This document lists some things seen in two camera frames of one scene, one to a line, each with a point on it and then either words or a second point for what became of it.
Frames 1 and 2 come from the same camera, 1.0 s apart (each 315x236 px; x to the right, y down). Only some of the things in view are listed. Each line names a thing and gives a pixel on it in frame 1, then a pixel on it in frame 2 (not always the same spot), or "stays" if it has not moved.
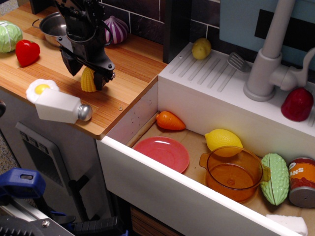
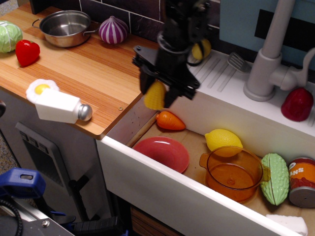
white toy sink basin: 195,157 stays
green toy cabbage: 10,34 stays
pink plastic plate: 166,150 stays
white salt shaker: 54,106 stays
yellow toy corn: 87,80 -> 155,96
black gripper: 89,50 -> 169,64
